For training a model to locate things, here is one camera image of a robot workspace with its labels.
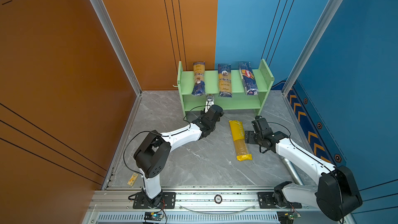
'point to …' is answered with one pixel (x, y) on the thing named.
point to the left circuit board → (153, 216)
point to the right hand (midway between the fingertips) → (251, 136)
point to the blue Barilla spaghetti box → (247, 79)
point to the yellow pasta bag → (237, 129)
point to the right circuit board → (286, 216)
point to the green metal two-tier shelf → (264, 78)
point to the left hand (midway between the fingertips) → (213, 106)
